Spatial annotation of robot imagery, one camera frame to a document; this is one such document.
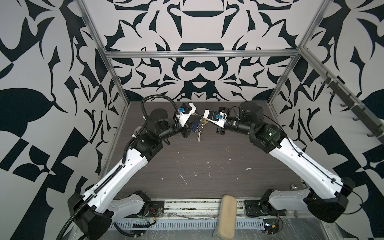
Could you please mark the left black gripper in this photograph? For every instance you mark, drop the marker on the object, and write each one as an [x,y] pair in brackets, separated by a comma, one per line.
[185,128]

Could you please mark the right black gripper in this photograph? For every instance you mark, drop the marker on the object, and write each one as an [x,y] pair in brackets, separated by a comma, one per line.
[221,131]

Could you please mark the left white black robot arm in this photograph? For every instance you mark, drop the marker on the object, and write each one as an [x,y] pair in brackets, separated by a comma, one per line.
[95,210]

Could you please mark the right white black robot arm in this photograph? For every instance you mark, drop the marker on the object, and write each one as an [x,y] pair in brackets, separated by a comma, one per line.
[326,195]

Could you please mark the blue book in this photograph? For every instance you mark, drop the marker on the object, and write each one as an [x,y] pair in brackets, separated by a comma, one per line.
[195,121]

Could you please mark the clear tape roll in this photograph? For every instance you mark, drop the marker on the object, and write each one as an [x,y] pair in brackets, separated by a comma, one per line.
[137,130]

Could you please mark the small silver round object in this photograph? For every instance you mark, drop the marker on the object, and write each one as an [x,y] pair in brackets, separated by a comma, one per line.
[293,187]

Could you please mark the beige pencil case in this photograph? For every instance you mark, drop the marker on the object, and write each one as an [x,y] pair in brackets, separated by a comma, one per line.
[227,218]

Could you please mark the small circuit board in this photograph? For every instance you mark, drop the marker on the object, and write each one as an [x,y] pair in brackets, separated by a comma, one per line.
[272,226]

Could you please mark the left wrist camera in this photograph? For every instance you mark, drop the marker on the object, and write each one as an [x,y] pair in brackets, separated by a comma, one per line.
[184,113]

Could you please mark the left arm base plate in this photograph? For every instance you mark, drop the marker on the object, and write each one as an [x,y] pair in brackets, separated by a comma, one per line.
[156,209]

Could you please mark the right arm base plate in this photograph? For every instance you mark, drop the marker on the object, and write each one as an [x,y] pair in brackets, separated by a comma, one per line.
[253,209]

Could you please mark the wall hook rack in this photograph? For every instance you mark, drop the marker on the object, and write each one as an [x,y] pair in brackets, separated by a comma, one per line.
[351,102]

